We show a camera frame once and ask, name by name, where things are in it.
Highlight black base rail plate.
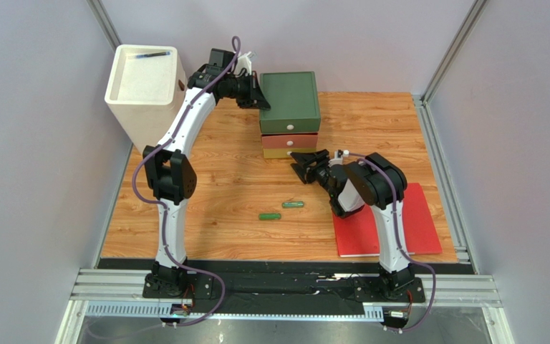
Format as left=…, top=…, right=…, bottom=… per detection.
left=97, top=258, right=473, bottom=315

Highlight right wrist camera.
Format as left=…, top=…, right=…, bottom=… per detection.
left=329, top=150, right=349, bottom=167

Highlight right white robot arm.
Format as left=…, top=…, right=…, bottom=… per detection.
left=289, top=150, right=415, bottom=292

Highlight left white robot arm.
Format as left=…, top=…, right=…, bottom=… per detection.
left=143, top=60, right=270, bottom=285

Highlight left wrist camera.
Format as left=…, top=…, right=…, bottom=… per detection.
left=234, top=51, right=256, bottom=75

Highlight red drawer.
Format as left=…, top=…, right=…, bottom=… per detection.
left=261, top=133, right=319, bottom=149

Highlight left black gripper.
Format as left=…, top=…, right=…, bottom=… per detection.
left=224, top=72, right=271, bottom=112

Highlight green tube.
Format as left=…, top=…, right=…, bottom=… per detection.
left=281, top=201, right=304, bottom=209
left=258, top=213, right=281, bottom=221

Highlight aluminium frame rail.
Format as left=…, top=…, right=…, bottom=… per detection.
left=57, top=261, right=513, bottom=343

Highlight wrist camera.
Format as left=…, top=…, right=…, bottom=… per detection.
left=234, top=51, right=256, bottom=75
left=329, top=150, right=349, bottom=167

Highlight dark blue pen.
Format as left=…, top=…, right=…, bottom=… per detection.
left=134, top=51, right=170, bottom=59

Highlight green top drawer unit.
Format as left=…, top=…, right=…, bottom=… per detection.
left=259, top=71, right=321, bottom=135

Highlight yellow bottom drawer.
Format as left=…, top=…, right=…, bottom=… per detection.
left=263, top=147, right=317, bottom=159

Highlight red folder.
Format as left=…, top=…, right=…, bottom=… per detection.
left=332, top=183, right=443, bottom=257

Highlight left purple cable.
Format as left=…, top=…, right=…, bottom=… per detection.
left=86, top=36, right=243, bottom=335

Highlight white drawer cabinet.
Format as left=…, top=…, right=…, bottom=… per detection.
left=105, top=44, right=188, bottom=153

